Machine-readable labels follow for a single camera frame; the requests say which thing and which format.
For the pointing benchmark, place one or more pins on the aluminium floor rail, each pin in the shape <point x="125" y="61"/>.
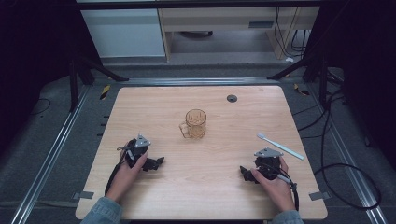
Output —
<point x="46" y="161"/>
<point x="351" y="168"/>
<point x="199" y="81"/>

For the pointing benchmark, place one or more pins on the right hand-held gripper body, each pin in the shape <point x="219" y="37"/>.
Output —
<point x="267" y="163"/>

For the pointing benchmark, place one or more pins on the person's right hand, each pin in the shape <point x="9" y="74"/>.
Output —
<point x="275" y="189"/>

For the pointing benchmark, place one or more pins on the black metal stand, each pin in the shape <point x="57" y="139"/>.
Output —
<point x="317" y="71"/>
<point x="77" y="74"/>

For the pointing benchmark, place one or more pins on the clear amber plastic cup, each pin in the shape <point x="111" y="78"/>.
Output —
<point x="194" y="124"/>

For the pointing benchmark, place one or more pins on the person's left hand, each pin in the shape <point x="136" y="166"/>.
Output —
<point x="126" y="177"/>

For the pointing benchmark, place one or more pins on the dark curtain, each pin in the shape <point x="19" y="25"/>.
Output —
<point x="364" y="77"/>
<point x="31" y="62"/>

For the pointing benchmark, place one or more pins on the white toothbrush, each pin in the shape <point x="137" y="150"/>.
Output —
<point x="280" y="146"/>

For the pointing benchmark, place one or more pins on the white cabinet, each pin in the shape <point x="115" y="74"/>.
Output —
<point x="124" y="34"/>

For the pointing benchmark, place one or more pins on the grey tape patch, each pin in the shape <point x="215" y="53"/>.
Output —
<point x="319" y="196"/>
<point x="83" y="195"/>

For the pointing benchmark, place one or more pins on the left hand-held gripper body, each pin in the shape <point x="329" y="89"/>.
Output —
<point x="137" y="147"/>

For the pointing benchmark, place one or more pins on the yellow black tape strip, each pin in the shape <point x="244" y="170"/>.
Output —
<point x="300" y="90"/>
<point x="105" y="92"/>

